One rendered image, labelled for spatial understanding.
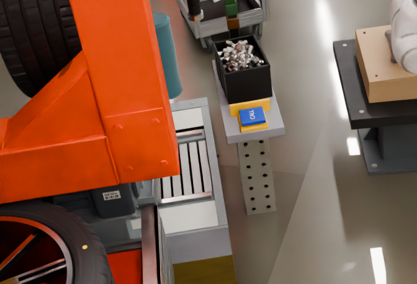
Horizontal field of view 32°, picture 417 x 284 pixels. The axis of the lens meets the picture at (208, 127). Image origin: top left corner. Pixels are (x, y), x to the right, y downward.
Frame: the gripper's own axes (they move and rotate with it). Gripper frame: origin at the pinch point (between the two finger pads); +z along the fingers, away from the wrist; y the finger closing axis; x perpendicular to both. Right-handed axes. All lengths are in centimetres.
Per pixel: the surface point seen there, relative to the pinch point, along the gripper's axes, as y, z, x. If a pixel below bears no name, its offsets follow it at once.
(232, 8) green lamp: 0.5, -0.9, 6.2
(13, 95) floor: -82, 105, 44
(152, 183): 19, 47, 43
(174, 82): 18.6, 24.0, 10.8
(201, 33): -83, 16, 57
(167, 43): 18.7, 20.2, -2.4
